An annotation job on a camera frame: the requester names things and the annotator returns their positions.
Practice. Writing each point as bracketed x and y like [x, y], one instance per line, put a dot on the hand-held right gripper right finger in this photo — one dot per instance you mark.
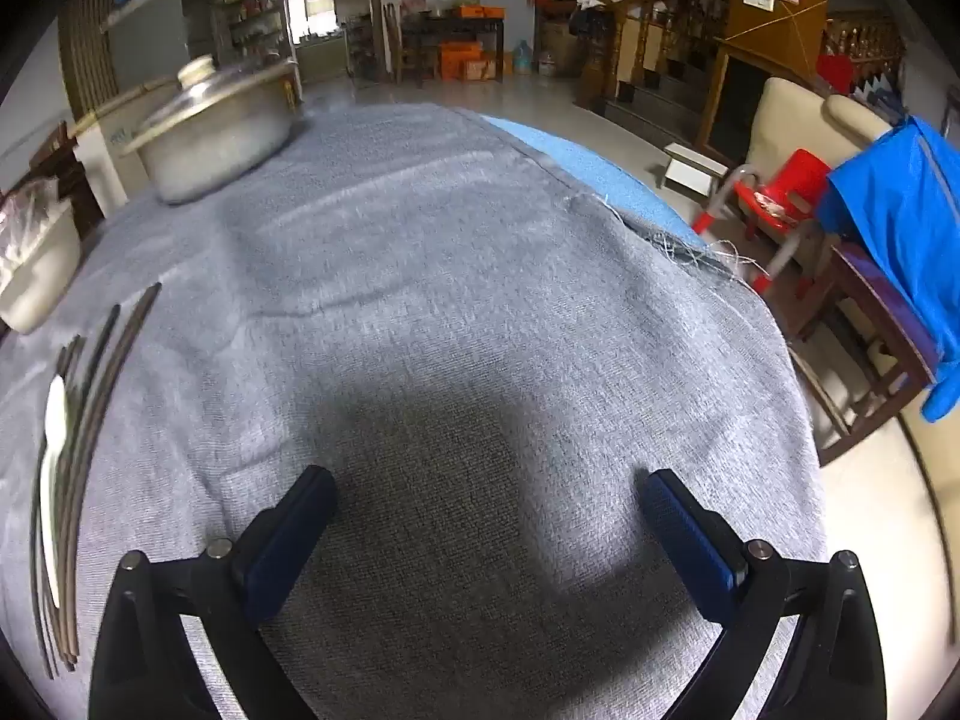
[694, 540]

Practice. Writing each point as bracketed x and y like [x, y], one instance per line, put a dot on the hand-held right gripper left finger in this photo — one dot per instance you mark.
[289, 540]

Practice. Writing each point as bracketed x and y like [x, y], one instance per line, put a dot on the white plastic spoon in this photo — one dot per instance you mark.
[54, 420]

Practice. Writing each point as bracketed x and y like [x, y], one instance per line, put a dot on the dark wooden chair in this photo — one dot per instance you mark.
[885, 330]

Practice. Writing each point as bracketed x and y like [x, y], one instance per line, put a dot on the grey tablecloth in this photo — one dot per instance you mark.
[450, 277]

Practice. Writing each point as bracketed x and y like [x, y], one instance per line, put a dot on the white plastic bowl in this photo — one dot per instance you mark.
[37, 277]

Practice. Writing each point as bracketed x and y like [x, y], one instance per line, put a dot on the white step stool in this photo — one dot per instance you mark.
[694, 169]

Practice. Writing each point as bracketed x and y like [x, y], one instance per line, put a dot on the blue cloth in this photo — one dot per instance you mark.
[900, 225]

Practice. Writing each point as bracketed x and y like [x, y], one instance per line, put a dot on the red plastic chair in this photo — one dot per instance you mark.
[795, 174]

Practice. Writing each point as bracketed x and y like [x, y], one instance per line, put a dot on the blue table cover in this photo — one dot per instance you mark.
[585, 165]

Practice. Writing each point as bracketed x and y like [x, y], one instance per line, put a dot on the aluminium cooking pot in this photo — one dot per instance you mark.
[217, 154]

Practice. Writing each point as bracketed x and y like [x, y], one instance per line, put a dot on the clear plastic bag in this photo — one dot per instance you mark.
[22, 217]

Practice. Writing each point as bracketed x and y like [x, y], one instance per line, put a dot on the beige sofa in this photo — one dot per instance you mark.
[787, 116]

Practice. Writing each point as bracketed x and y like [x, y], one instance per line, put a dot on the pot lid with cream knob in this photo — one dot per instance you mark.
[206, 90]

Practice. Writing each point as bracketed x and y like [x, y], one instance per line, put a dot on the wooden cabinet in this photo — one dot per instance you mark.
[757, 67]

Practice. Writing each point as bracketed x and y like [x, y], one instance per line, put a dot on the wooden stair railing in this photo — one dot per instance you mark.
[637, 37]

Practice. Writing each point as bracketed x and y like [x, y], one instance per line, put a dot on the water jug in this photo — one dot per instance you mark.
[523, 58]

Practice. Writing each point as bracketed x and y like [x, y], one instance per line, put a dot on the dark wooden side table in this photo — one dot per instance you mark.
[450, 31]

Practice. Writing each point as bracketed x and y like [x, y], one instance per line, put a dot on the orange box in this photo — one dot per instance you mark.
[481, 13]

